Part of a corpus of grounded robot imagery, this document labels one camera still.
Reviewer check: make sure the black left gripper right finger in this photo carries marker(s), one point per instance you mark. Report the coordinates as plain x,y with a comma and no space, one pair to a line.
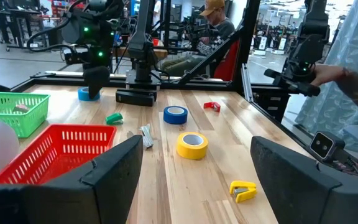
291,193

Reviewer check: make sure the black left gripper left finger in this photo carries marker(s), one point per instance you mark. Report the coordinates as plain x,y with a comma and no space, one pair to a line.
104,193

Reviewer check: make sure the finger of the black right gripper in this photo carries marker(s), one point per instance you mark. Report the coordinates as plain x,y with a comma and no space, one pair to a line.
96,81

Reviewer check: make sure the light blue tape roll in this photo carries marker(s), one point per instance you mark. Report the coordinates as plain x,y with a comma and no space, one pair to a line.
82,95

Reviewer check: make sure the green mini stapler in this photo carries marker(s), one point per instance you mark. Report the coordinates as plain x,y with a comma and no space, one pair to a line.
114,119

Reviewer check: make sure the dark blue tape roll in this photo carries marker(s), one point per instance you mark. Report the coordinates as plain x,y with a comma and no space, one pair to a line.
175,119

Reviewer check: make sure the yellow tape roll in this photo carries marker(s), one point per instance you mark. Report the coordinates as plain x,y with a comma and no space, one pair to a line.
191,154

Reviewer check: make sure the red staple remover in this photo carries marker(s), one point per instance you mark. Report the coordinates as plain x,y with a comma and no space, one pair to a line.
214,107

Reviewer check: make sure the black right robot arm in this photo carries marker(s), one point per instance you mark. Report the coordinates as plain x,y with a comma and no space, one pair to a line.
141,40

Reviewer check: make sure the red plastic basket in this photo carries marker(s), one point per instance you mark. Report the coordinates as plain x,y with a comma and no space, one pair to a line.
73,161

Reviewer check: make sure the wooden table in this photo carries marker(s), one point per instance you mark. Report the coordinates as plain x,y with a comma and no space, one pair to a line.
160,53

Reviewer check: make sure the small reddish grey object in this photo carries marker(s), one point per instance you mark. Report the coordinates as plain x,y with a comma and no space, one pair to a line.
21,108

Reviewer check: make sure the green plastic basket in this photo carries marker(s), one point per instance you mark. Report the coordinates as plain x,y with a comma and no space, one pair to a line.
14,94

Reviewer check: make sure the tan cap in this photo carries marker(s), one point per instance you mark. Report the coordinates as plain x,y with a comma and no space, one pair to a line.
211,6

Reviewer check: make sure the person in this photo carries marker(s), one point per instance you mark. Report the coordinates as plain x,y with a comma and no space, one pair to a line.
353,37
219,29

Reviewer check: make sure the person's hand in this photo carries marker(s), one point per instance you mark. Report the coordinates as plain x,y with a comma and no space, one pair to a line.
325,74

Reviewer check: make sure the red chair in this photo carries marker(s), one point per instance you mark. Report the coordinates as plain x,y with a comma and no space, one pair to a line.
227,62

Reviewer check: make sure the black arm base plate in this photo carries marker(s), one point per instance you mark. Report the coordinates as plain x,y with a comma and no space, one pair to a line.
132,81

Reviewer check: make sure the small black depth camera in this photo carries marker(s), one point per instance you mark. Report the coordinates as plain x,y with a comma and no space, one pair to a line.
322,145

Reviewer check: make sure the black aluminium frame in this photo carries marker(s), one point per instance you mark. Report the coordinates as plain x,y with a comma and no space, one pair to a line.
245,46

